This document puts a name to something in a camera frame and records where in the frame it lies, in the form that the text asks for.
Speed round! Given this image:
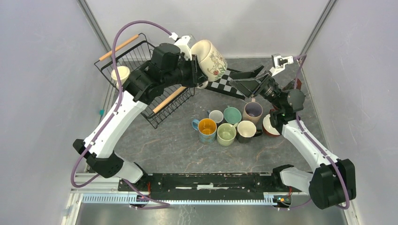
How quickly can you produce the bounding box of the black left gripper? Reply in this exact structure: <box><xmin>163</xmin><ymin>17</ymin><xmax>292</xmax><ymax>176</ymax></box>
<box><xmin>162</xmin><ymin>54</ymin><xmax>209</xmax><ymax>88</ymax></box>

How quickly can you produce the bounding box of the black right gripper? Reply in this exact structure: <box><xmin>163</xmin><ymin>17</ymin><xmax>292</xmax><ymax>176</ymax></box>
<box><xmin>230</xmin><ymin>65</ymin><xmax>283</xmax><ymax>110</ymax></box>

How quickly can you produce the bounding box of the cream mug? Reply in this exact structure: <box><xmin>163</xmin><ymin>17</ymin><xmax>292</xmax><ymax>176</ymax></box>
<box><xmin>191</xmin><ymin>39</ymin><xmax>228</xmax><ymax>82</ymax></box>
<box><xmin>111</xmin><ymin>66</ymin><xmax>130</xmax><ymax>88</ymax></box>

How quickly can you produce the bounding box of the pink iridescent mug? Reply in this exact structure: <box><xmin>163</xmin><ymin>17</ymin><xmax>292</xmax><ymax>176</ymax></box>
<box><xmin>242</xmin><ymin>98</ymin><xmax>263</xmax><ymax>125</ymax></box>

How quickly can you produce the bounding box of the small green teacup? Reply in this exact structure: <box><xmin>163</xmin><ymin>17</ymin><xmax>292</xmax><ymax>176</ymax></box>
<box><xmin>223</xmin><ymin>106</ymin><xmax>242</xmax><ymax>125</ymax></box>

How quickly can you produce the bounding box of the grey blue mug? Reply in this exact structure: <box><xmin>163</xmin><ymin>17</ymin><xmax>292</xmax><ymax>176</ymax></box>
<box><xmin>207</xmin><ymin>110</ymin><xmax>224</xmax><ymax>126</ymax></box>

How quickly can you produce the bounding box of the glossy black mug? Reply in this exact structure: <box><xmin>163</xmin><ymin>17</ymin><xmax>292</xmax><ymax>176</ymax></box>
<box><xmin>234</xmin><ymin>120</ymin><xmax>263</xmax><ymax>143</ymax></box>

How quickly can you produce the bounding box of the red floral mug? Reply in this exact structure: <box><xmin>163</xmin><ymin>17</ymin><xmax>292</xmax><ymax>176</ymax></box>
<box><xmin>262</xmin><ymin>113</ymin><xmax>281</xmax><ymax>137</ymax></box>

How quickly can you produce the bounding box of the light green mug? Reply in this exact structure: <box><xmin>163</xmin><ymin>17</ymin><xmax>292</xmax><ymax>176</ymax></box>
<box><xmin>216</xmin><ymin>123</ymin><xmax>237</xmax><ymax>147</ymax></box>

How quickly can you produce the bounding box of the blue bottomed mug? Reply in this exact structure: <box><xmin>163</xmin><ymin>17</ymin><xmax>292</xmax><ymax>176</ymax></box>
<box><xmin>191</xmin><ymin>118</ymin><xmax>217</xmax><ymax>144</ymax></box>

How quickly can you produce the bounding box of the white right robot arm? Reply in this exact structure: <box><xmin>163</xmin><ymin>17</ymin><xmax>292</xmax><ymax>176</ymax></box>
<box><xmin>229</xmin><ymin>66</ymin><xmax>356</xmax><ymax>210</ymax></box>

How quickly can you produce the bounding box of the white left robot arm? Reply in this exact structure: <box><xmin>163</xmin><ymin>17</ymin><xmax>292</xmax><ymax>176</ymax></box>
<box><xmin>73</xmin><ymin>43</ymin><xmax>208</xmax><ymax>191</ymax></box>

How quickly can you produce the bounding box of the black white chessboard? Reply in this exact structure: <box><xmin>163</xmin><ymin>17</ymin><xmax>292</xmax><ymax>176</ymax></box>
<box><xmin>205</xmin><ymin>68</ymin><xmax>245</xmax><ymax>100</ymax></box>

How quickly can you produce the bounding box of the brown wooden metronome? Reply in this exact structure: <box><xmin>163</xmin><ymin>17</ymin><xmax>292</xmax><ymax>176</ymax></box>
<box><xmin>283</xmin><ymin>78</ymin><xmax>302</xmax><ymax>90</ymax></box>

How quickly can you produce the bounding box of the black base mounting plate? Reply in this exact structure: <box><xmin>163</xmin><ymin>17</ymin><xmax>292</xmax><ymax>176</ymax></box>
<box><xmin>134</xmin><ymin>172</ymin><xmax>290</xmax><ymax>201</ymax></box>

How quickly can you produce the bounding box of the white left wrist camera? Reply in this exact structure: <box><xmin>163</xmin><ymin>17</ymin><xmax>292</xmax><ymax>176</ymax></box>
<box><xmin>169</xmin><ymin>32</ymin><xmax>197</xmax><ymax>60</ymax></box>

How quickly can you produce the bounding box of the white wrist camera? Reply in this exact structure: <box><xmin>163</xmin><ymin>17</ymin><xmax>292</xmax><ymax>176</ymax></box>
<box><xmin>269</xmin><ymin>54</ymin><xmax>294</xmax><ymax>76</ymax></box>
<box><xmin>169</xmin><ymin>32</ymin><xmax>197</xmax><ymax>60</ymax></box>

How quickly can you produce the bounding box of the right wooden rack handle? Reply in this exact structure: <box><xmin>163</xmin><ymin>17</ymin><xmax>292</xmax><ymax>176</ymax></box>
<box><xmin>153</xmin><ymin>86</ymin><xmax>187</xmax><ymax>114</ymax></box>

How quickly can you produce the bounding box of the wooden rack handle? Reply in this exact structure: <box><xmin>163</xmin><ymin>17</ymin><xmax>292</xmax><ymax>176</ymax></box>
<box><xmin>153</xmin><ymin>86</ymin><xmax>187</xmax><ymax>114</ymax></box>
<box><xmin>99</xmin><ymin>34</ymin><xmax>139</xmax><ymax>61</ymax></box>

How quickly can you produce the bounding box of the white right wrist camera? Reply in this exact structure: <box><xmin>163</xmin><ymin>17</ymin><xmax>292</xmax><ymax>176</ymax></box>
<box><xmin>269</xmin><ymin>54</ymin><xmax>294</xmax><ymax>76</ymax></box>

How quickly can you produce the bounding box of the black wire dish rack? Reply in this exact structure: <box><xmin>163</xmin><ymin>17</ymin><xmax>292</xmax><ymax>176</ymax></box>
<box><xmin>94</xmin><ymin>33</ymin><xmax>195</xmax><ymax>129</ymax></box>

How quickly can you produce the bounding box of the left wooden rack handle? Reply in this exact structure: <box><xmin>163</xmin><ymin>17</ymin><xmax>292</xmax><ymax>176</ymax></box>
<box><xmin>99</xmin><ymin>34</ymin><xmax>139</xmax><ymax>61</ymax></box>

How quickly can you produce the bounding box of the aluminium rail frame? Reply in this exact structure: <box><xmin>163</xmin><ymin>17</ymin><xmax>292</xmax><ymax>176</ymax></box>
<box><xmin>61</xmin><ymin>118</ymin><xmax>353</xmax><ymax>225</ymax></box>

